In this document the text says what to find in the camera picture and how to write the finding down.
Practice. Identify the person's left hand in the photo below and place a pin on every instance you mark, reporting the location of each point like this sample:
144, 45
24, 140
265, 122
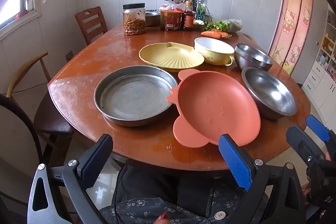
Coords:
161, 218

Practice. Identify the slatted wooden chair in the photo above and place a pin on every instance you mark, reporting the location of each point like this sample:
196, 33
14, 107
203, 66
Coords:
90, 24

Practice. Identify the pale yellow food piece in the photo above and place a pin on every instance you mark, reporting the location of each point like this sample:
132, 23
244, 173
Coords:
199, 22

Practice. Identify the red-labelled pickle jar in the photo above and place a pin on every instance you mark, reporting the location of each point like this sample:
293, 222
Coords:
170, 22

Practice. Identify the steel basin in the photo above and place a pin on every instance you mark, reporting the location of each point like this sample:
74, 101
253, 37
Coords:
152, 19

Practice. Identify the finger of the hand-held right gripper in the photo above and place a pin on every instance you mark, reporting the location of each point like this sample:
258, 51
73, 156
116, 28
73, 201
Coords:
317, 126
302, 141

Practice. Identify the curved-back chair with brown seat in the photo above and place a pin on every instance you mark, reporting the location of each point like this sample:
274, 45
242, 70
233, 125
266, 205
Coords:
52, 124

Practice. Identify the clear plastic bottle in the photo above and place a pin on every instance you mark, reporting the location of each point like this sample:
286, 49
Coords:
201, 8

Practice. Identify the bagged green vegetables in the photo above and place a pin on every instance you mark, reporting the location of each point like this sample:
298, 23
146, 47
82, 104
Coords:
220, 25

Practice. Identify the round steel pan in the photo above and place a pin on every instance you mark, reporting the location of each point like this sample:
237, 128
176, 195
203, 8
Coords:
136, 98

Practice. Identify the dark floral shirt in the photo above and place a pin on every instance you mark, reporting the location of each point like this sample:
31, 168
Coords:
147, 209

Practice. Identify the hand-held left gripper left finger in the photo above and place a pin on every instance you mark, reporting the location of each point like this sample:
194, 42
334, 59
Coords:
97, 157

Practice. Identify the small clear container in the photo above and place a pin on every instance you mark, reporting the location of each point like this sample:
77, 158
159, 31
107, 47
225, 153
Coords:
29, 3

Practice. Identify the large steel bowl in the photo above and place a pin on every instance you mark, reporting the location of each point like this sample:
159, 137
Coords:
267, 90

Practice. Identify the low wall outlet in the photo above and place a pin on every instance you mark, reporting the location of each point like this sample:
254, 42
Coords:
69, 56

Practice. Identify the yellow shell-shaped plate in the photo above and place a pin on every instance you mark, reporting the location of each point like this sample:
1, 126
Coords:
168, 57

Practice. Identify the orange animal-shaped plate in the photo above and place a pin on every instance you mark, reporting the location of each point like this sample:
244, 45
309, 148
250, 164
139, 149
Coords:
215, 108

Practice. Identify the black-lidded pickle jar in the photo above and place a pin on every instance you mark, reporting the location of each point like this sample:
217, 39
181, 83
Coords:
134, 22

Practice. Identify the dark sauce bottle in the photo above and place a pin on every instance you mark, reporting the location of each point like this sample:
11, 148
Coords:
187, 20

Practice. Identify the red windowsill item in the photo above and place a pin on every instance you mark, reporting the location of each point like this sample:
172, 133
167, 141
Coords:
21, 14

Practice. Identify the small steel bowl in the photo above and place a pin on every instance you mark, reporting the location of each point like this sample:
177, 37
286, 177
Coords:
249, 61

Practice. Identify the red and white plastic bag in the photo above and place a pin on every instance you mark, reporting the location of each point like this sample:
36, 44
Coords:
178, 6

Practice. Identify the cartoon cat door curtain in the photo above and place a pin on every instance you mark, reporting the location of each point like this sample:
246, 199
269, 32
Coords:
291, 19

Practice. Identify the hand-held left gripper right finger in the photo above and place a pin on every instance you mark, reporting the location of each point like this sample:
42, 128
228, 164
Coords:
233, 158

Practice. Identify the white shelf cabinet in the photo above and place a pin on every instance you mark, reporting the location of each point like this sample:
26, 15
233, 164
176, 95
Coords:
315, 79

